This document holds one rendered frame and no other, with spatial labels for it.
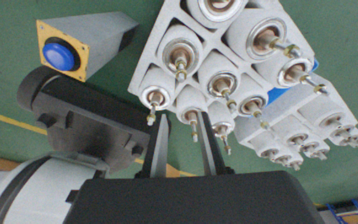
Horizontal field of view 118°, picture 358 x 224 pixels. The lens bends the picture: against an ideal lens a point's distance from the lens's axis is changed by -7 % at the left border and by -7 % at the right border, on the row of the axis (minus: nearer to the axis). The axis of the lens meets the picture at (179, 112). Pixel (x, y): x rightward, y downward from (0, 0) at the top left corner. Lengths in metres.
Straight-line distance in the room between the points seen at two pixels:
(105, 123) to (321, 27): 0.89
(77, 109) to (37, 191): 0.29
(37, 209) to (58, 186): 0.04
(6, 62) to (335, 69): 1.50
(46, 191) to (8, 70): 0.70
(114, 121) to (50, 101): 0.22
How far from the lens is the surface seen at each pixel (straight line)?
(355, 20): 0.82
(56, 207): 0.36
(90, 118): 0.56
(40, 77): 0.64
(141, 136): 0.56
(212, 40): 0.34
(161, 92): 0.30
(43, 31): 0.27
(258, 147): 0.64
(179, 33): 0.26
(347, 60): 0.92
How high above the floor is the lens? 0.51
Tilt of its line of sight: 48 degrees down
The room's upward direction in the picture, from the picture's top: 180 degrees clockwise
